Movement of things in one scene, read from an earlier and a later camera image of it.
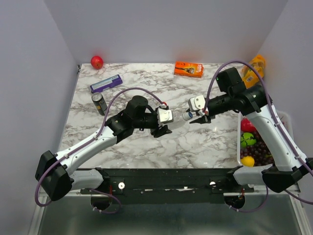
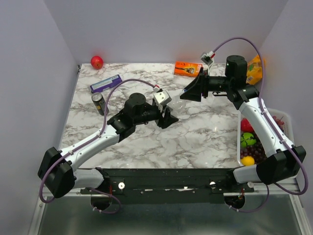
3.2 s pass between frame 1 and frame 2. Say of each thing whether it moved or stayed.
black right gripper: moved
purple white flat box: stayed
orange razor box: stayed
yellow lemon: stayed
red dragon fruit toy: stayed
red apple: stayed
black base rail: stayed
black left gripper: moved
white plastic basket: stayed
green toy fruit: stayed
